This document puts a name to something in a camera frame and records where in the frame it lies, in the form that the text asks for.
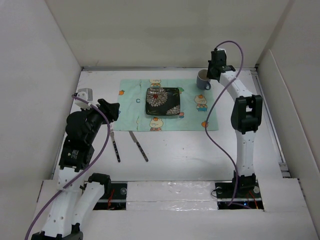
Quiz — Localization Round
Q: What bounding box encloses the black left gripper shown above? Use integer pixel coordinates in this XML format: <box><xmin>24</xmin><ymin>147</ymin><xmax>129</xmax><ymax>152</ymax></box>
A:
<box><xmin>81</xmin><ymin>98</ymin><xmax>119</xmax><ymax>143</ymax></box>

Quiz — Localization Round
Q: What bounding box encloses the purple ceramic mug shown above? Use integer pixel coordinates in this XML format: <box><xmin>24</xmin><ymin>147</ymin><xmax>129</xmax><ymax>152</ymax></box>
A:
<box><xmin>196</xmin><ymin>69</ymin><xmax>211</xmax><ymax>90</ymax></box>

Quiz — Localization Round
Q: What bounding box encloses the fork with black dotted handle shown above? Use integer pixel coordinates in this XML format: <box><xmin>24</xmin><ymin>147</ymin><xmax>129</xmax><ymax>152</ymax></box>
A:
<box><xmin>110</xmin><ymin>127</ymin><xmax>121</xmax><ymax>163</ymax></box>

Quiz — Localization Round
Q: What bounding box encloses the knife with black dotted handle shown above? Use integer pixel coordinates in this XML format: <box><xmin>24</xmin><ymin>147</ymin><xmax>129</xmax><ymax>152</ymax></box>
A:
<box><xmin>129</xmin><ymin>131</ymin><xmax>149</xmax><ymax>162</ymax></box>

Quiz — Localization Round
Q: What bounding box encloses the green cartoon print cloth placemat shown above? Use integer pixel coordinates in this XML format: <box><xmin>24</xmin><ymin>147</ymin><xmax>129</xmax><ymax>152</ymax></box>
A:
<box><xmin>114</xmin><ymin>78</ymin><xmax>218</xmax><ymax>132</ymax></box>

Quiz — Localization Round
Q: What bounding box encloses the black floral square plate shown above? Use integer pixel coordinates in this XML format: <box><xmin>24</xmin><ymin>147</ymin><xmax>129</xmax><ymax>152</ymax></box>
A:
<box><xmin>145</xmin><ymin>87</ymin><xmax>181</xmax><ymax>117</ymax></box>

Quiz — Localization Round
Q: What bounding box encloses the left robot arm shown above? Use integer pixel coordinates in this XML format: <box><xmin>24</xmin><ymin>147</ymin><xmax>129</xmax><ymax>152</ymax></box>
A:
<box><xmin>25</xmin><ymin>95</ymin><xmax>120</xmax><ymax>240</ymax></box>

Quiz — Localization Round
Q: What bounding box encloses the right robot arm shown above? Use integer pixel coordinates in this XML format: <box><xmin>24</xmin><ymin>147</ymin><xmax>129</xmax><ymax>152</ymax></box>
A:
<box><xmin>207</xmin><ymin>48</ymin><xmax>263</xmax><ymax>199</ymax></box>

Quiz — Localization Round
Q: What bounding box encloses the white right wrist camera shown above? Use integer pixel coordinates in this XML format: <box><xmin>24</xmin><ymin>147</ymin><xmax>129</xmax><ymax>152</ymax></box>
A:
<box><xmin>214</xmin><ymin>47</ymin><xmax>227</xmax><ymax>54</ymax></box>

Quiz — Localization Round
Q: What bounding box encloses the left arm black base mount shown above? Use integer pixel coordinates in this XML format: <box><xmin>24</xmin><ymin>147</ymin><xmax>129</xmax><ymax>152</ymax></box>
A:
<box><xmin>93</xmin><ymin>181</ymin><xmax>128</xmax><ymax>211</ymax></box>

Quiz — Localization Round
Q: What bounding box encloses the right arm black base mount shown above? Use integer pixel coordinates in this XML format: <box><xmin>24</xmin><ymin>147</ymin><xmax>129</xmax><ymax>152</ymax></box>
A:
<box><xmin>210</xmin><ymin>181</ymin><xmax>264</xmax><ymax>210</ymax></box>

